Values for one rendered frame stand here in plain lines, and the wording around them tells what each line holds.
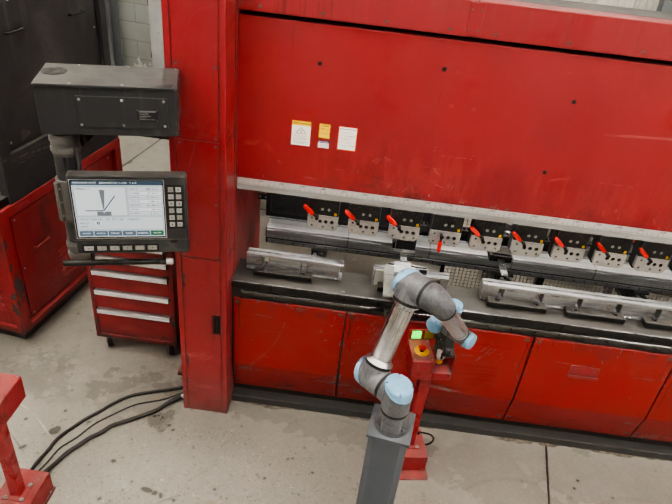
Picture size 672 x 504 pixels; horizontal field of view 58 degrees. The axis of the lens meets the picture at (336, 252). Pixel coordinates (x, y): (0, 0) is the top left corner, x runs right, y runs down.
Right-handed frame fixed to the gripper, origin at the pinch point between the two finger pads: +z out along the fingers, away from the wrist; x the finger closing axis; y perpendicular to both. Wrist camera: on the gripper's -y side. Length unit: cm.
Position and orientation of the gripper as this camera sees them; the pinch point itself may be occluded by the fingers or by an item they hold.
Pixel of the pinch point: (440, 359)
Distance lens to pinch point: 299.9
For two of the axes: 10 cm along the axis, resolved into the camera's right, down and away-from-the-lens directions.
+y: -0.5, -6.2, 7.9
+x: -9.9, -0.5, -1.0
